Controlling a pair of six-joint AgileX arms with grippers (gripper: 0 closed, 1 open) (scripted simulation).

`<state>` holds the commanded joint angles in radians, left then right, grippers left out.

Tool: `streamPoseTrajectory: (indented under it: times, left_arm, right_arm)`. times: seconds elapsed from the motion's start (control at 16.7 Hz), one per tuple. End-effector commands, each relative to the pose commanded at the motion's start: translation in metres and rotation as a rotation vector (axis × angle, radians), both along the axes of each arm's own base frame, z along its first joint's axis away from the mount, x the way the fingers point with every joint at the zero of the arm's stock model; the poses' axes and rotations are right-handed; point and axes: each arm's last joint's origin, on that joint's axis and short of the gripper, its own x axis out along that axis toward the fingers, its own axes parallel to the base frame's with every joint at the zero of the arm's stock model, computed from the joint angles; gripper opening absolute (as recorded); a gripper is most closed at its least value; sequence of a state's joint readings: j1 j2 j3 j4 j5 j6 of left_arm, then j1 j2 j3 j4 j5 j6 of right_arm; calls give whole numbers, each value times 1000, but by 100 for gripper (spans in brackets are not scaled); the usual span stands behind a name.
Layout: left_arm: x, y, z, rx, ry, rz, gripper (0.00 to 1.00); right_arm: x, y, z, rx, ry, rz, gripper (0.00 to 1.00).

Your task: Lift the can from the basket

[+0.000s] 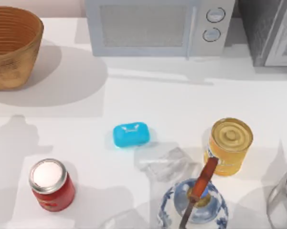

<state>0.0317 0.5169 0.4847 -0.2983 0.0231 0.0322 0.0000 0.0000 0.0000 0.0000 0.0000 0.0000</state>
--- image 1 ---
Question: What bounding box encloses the brown woven basket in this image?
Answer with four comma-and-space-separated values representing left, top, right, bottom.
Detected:
0, 6, 44, 91

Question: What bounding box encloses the yellow can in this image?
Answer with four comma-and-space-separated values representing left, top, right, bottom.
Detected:
203, 117, 254, 177

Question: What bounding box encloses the round microwave knob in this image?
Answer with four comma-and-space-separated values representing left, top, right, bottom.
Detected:
206, 7, 226, 22
202, 27, 222, 43

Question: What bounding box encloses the pale microwave oven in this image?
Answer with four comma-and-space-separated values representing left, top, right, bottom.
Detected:
84, 0, 236, 61

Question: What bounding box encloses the microwave door handle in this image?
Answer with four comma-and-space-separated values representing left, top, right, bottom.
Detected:
186, 6, 197, 61

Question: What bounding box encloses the knife with red-brown handle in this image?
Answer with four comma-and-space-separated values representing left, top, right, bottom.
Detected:
179, 157, 219, 229

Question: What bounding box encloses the red can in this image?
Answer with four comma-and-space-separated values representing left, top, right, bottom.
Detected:
28, 158, 76, 212

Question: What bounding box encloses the blue soap bar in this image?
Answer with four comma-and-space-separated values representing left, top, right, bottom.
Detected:
113, 121, 151, 147

